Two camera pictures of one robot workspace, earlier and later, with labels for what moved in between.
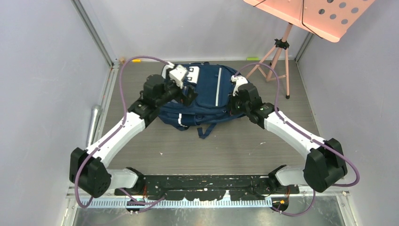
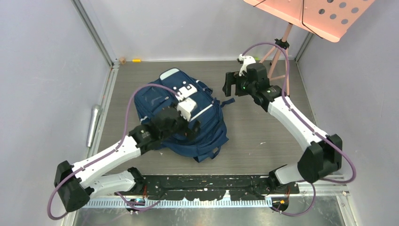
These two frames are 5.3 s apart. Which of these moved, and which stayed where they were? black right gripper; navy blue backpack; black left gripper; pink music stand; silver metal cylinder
Moved: black right gripper; black left gripper; navy blue backpack
Stayed: pink music stand; silver metal cylinder
